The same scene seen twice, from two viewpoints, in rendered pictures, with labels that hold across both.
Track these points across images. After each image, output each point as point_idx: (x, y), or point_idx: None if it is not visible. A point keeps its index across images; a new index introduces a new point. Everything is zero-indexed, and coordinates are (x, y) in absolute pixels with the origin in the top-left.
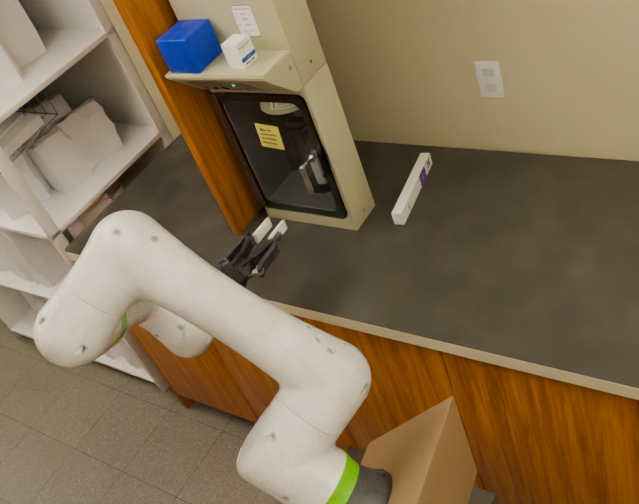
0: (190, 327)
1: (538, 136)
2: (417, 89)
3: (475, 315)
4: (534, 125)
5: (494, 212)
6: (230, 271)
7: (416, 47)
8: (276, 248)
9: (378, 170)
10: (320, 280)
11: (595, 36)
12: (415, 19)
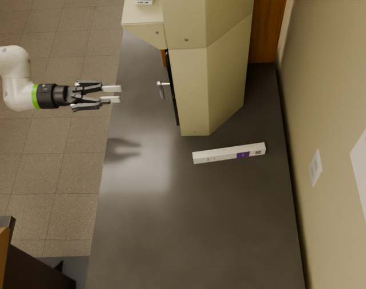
0: (9, 98)
1: (309, 224)
2: (302, 112)
3: (117, 247)
4: (310, 218)
5: (219, 221)
6: (59, 93)
7: (313, 94)
8: (94, 106)
9: (247, 119)
10: (132, 136)
11: (348, 256)
12: (321, 81)
